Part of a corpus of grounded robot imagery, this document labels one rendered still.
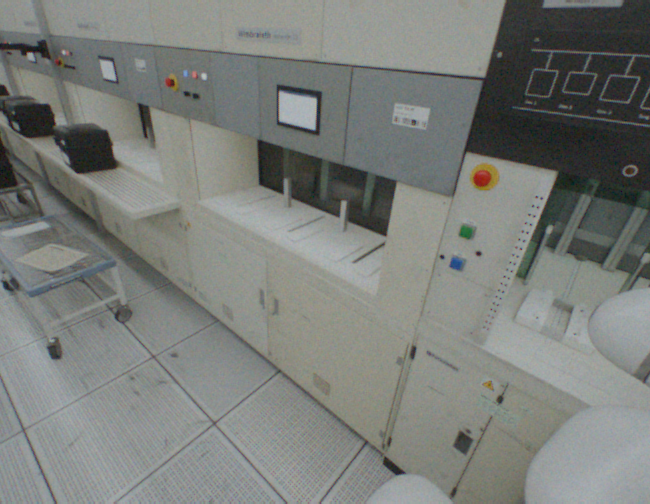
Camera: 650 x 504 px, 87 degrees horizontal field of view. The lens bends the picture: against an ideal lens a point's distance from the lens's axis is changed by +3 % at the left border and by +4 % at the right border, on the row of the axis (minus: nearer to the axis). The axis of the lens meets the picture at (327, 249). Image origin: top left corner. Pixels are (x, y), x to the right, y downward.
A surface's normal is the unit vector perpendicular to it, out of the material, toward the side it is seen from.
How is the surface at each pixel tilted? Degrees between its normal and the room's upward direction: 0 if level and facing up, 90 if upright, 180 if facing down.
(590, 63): 90
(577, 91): 90
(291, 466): 0
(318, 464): 0
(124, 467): 0
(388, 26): 90
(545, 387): 90
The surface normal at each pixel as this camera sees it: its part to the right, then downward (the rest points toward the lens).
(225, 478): 0.07, -0.87
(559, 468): -0.60, -0.78
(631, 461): -0.15, -0.56
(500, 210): -0.65, 0.34
